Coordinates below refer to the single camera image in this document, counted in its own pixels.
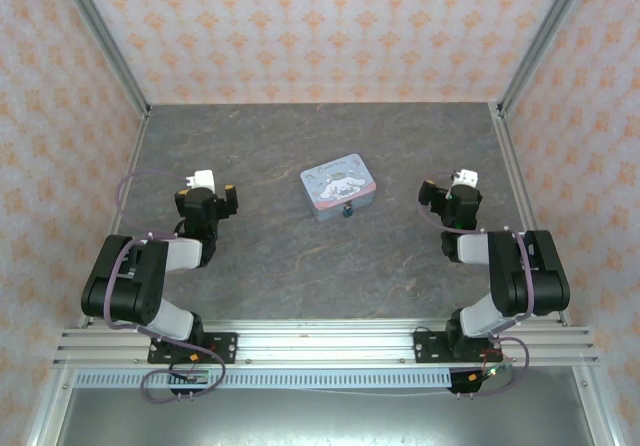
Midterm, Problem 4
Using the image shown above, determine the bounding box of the grey metal shelf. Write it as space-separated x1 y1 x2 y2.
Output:
28 365 624 446

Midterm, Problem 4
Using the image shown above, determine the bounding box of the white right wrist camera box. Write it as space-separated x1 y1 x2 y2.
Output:
451 167 480 189

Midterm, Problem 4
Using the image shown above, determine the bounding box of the slotted grey cable duct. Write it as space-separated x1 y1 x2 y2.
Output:
73 368 454 390

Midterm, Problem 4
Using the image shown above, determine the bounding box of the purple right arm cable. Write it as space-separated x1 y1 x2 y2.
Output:
415 170 539 398

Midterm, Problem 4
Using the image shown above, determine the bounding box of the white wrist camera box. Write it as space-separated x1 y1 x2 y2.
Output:
183 167 217 193
451 167 480 189

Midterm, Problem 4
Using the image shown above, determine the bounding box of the cartoon printed tin box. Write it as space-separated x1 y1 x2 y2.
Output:
299 152 378 223

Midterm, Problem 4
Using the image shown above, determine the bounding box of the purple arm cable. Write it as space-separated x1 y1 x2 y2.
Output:
102 169 228 405
415 170 539 398

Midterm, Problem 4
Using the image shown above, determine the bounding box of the aluminium side rail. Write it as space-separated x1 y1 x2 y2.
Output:
490 103 572 327
79 108 152 328

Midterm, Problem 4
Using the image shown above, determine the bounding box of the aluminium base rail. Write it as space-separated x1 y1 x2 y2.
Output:
51 318 600 368

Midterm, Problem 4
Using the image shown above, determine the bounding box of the aluminium frame post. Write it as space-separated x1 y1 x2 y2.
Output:
53 0 153 117
497 0 597 117

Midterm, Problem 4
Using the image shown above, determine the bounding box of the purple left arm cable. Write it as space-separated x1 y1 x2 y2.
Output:
102 169 228 405

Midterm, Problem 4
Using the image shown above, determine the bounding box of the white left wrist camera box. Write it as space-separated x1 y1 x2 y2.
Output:
183 167 217 193

